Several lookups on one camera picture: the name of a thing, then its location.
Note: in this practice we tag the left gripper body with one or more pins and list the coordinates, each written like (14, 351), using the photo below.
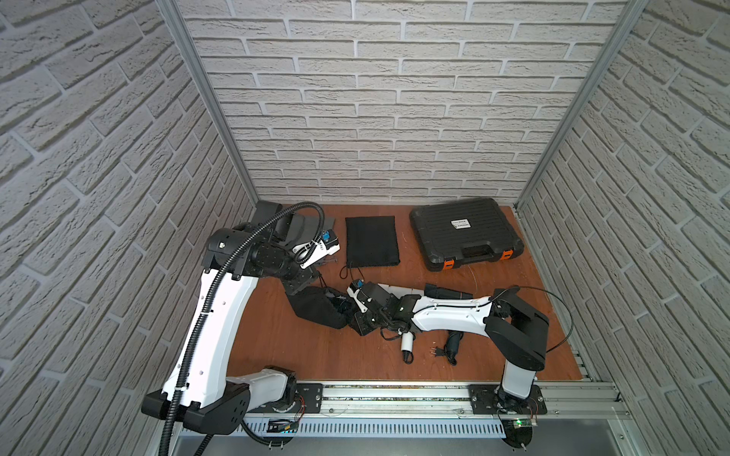
(297, 282)

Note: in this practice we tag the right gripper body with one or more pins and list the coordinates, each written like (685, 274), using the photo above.
(366, 323)

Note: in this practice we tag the black printed drawstring pouch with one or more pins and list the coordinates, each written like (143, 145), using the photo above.
(324, 306)

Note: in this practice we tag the white hair dryer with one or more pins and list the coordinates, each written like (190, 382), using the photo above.
(407, 306)

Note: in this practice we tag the grey fabric pouch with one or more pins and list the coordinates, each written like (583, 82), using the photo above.
(296, 229)

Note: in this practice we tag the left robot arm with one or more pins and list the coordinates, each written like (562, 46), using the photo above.
(198, 394)

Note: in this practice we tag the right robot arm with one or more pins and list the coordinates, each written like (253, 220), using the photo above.
(518, 330)

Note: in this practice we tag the black fabric pouch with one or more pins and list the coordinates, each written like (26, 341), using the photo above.
(371, 242)

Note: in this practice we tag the black plastic tool case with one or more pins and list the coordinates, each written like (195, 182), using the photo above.
(460, 233)

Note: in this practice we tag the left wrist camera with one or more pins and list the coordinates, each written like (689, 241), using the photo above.
(309, 253)

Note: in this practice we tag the aluminium rail frame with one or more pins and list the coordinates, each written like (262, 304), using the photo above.
(402, 409)

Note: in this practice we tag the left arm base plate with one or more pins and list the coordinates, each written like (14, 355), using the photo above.
(308, 396)

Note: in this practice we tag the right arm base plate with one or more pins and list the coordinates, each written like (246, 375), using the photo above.
(489, 399)

